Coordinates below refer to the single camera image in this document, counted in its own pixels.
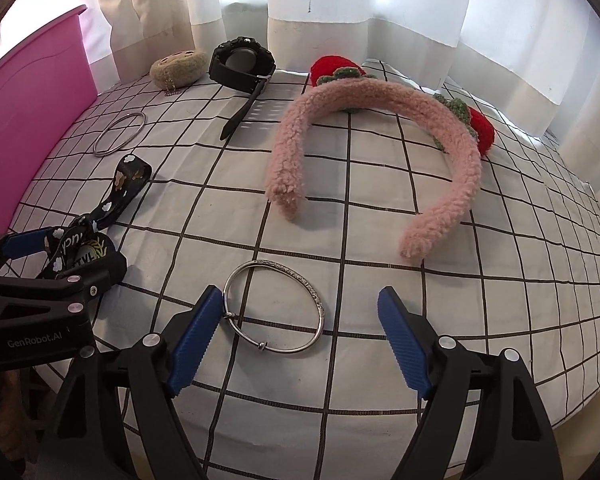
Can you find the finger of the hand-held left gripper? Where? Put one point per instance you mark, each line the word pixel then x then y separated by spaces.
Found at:
pixel 55 290
pixel 26 243

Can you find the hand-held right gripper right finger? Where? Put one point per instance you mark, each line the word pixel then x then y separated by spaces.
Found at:
pixel 402 346

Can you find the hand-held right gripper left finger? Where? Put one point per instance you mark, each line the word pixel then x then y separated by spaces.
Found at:
pixel 196 341

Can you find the thick engraved silver bangle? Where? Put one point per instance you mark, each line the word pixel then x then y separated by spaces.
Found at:
pixel 275 263

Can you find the white black-grid tablecloth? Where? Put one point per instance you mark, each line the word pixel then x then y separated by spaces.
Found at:
pixel 380 310

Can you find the thin plain silver bangle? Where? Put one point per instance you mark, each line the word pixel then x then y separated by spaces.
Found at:
pixel 95 149

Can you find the pink plastic storage box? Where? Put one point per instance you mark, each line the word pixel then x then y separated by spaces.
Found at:
pixel 30 110

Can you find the pink fluffy strawberry headband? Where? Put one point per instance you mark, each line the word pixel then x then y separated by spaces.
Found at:
pixel 380 97

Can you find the black digital wristwatch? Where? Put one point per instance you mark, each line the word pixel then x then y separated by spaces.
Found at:
pixel 240 63

